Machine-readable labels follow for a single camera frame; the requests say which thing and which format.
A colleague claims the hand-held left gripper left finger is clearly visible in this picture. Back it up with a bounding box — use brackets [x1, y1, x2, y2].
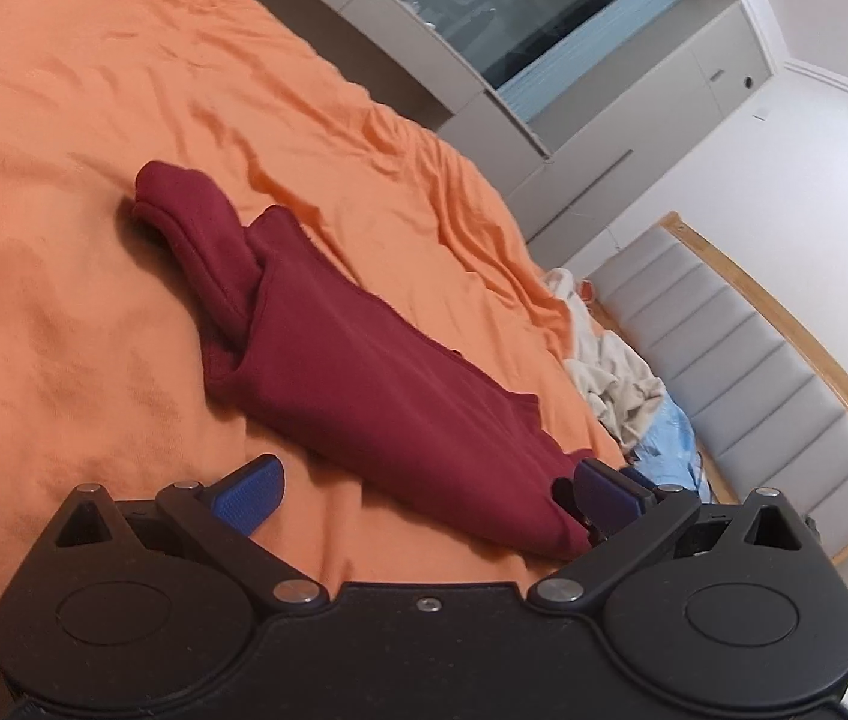
[41, 454, 331, 608]

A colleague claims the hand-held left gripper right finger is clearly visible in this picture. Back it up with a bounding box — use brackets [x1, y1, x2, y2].
[525, 459, 815, 608]

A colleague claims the light blue garment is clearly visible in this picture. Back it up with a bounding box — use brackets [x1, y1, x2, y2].
[625, 397, 704, 497]

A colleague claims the grey window seat cabinet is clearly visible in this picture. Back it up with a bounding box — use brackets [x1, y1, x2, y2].
[202, 0, 549, 160]

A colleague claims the orange bed sheet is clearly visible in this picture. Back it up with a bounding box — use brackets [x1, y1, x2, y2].
[0, 0, 591, 691]

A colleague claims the grey padded headboard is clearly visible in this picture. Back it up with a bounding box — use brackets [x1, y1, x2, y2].
[587, 211, 848, 565]

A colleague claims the grey wardrobe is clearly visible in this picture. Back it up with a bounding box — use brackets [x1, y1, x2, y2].
[435, 0, 779, 242]

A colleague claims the cream garment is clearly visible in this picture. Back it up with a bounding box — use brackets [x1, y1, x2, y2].
[544, 268, 670, 452]

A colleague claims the dark red shirt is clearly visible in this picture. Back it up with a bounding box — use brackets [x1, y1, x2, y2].
[131, 160, 599, 560]

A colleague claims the light blue curtain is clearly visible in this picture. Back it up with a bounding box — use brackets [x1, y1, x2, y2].
[497, 0, 696, 130]

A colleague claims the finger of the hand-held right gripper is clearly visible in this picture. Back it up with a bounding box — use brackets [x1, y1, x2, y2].
[550, 475, 599, 542]

